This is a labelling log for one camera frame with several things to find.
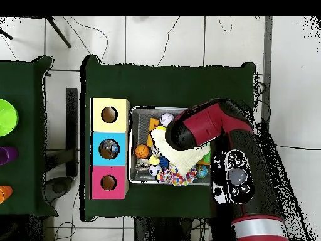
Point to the small clear water bottle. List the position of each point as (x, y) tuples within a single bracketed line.
[(111, 148)]

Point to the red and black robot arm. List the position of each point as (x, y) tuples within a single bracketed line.
[(205, 123)]

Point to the silver mesh bin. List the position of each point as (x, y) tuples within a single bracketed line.
[(140, 175)]

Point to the wooden box with three holes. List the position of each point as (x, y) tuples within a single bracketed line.
[(110, 123)]

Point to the yellow ball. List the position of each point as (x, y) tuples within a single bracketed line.
[(160, 128)]

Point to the white toy baseball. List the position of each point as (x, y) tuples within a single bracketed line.
[(167, 119)]

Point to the orange toy basketball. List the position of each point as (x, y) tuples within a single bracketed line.
[(142, 151)]

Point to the cream waffle cloth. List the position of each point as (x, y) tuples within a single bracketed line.
[(183, 158)]

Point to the colourful patterned cloth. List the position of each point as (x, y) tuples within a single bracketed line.
[(175, 178)]

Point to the black tripod leg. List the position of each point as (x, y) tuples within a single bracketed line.
[(59, 32)]

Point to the dark green side tablecloth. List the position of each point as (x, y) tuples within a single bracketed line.
[(22, 82)]

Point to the bright green bowl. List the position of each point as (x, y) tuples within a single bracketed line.
[(7, 118)]

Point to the purple plastic cup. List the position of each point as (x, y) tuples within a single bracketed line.
[(7, 155)]

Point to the orange plastic cup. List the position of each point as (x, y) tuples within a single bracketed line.
[(5, 194)]

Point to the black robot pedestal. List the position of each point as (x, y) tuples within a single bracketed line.
[(163, 231)]

